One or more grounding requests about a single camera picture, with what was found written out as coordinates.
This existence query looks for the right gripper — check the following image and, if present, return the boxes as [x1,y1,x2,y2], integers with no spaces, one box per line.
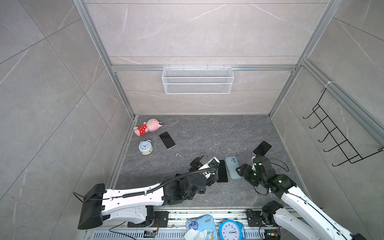
[235,162,266,186]

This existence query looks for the phone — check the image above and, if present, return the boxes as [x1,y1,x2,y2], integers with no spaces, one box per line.
[159,132,176,149]
[253,141,272,156]
[217,160,229,183]

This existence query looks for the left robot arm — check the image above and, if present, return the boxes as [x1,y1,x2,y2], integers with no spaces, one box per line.
[74,158,220,230]

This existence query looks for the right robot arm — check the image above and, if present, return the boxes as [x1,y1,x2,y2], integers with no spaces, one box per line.
[236,156,365,240]

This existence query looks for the small cream alarm clock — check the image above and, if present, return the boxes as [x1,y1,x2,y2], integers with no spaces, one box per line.
[139,139,153,156]

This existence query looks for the pink plush toy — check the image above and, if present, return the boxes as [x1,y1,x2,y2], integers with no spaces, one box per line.
[134,119,163,136]

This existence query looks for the blue alarm clock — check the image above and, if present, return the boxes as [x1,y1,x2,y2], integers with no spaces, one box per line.
[219,220,246,240]

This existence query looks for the blue tissue pack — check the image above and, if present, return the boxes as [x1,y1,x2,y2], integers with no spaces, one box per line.
[184,215,218,240]

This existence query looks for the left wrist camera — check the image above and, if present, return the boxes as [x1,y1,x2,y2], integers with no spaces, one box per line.
[199,157,220,170]

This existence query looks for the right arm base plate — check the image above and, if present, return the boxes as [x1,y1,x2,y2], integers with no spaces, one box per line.
[245,209,270,227]

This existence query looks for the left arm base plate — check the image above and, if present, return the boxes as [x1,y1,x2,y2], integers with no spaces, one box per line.
[127,211,170,228]

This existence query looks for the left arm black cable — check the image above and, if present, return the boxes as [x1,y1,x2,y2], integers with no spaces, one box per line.
[121,167,217,199]

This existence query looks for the white wire mesh basket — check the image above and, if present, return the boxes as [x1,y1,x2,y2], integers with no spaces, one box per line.
[162,67,235,95]

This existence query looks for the black wire hook rack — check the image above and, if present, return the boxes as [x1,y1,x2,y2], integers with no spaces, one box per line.
[302,88,384,167]

